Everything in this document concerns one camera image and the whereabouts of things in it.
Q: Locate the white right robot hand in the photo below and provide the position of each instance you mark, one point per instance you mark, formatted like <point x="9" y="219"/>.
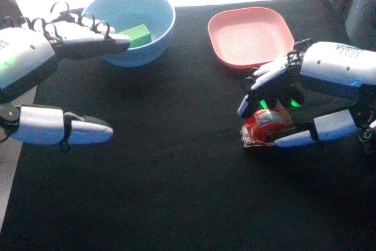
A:
<point x="332" y="63"/>

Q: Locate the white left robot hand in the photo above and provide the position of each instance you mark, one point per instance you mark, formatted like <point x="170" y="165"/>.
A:
<point x="23" y="54"/>

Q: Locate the red transparent tape roll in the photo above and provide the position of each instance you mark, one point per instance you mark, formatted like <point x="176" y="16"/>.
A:
<point x="261" y="127"/>

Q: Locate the green block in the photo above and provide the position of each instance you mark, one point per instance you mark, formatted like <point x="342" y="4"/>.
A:
<point x="138" y="36"/>

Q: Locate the pink square plate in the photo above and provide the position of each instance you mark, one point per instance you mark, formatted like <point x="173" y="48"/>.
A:
<point x="249" y="36"/>

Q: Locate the light blue bowl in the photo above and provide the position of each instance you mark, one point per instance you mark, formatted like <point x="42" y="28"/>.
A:
<point x="141" y="57"/>

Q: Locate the dark grey curtain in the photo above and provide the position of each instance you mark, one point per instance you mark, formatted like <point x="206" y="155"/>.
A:
<point x="361" y="7"/>

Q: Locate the black tablecloth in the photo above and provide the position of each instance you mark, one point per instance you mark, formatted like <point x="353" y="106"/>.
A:
<point x="176" y="174"/>

